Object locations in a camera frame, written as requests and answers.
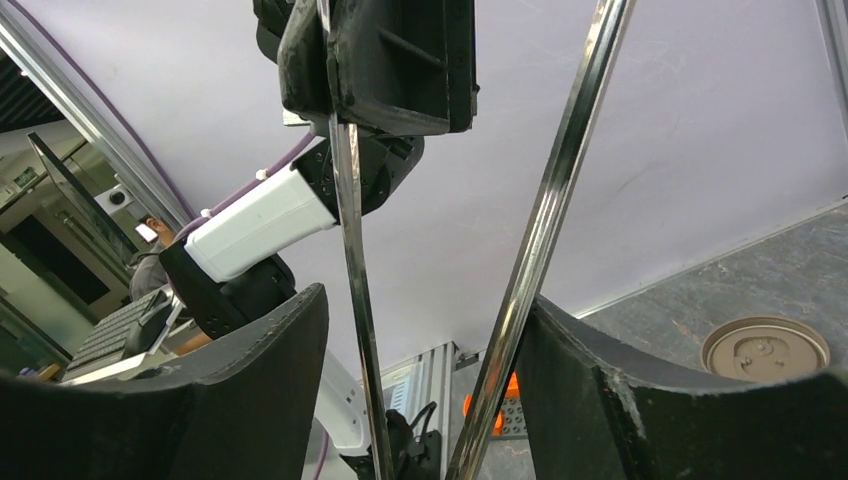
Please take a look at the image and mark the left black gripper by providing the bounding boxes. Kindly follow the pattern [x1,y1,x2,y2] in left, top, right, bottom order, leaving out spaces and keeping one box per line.
[252,1,479,136]

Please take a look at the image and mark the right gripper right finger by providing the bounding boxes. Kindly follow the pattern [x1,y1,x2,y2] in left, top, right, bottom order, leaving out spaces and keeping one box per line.
[515,297,847,479]

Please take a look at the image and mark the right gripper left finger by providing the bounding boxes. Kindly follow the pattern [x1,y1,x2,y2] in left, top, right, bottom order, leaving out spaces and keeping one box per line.
[1,283,329,479]

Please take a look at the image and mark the metal tongs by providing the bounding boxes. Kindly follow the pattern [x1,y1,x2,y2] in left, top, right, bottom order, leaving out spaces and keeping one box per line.
[329,1,635,479]

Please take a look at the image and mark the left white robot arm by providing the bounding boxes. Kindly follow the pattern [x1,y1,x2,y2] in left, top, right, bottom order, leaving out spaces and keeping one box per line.
[161,1,479,339]

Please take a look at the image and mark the grey lego baseplate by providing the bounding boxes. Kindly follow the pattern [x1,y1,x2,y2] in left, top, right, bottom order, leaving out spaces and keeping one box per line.
[493,397,528,440]

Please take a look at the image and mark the orange horseshoe toy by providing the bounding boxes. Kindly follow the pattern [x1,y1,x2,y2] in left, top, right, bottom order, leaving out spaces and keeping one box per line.
[492,373,520,437]

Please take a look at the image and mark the computer keyboard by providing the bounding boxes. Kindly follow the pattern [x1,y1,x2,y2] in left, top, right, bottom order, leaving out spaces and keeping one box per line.
[62,289,168,381]

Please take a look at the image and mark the person in background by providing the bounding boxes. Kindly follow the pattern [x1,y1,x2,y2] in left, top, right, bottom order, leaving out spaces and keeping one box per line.
[127,217,213,356]

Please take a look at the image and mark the left brown lid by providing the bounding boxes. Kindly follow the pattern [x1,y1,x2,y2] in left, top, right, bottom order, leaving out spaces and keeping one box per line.
[701,316,831,383]

